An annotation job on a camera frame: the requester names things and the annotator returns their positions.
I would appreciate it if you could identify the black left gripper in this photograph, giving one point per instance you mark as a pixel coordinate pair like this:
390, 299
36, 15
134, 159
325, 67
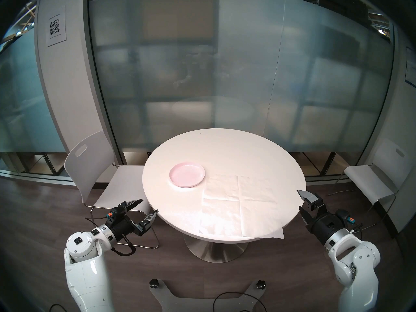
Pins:
125, 228

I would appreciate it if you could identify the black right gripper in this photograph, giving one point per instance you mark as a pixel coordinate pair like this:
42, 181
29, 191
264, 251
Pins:
325, 228

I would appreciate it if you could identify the white paper napkin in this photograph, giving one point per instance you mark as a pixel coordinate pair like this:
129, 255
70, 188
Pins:
240, 207

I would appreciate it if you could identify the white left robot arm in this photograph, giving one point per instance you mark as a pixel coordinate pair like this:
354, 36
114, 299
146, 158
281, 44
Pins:
84, 272

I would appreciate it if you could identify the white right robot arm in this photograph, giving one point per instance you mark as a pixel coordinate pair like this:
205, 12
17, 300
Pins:
357, 266

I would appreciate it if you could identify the pink round plate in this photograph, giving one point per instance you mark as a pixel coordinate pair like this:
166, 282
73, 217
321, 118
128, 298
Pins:
187, 175

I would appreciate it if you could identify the metal shelf rack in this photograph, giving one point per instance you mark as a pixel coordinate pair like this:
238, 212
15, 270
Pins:
329, 163
48, 165

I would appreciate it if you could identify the black star knob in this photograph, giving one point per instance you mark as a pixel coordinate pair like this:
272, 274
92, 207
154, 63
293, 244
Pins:
154, 283
260, 284

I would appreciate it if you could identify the QR code paper sign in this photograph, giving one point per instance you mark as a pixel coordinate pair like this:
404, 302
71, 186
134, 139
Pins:
56, 27

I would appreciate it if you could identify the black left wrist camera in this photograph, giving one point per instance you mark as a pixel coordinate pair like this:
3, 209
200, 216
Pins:
117, 213

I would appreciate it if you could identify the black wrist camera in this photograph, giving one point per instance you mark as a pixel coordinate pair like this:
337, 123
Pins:
117, 213
343, 215

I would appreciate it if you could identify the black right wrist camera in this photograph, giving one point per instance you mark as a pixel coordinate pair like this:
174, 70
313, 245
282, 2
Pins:
343, 215

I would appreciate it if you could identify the silver table pedestal base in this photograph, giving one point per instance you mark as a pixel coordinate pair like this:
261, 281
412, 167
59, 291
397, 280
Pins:
211, 249

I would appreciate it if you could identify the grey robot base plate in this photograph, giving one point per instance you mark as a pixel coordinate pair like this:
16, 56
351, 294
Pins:
165, 298

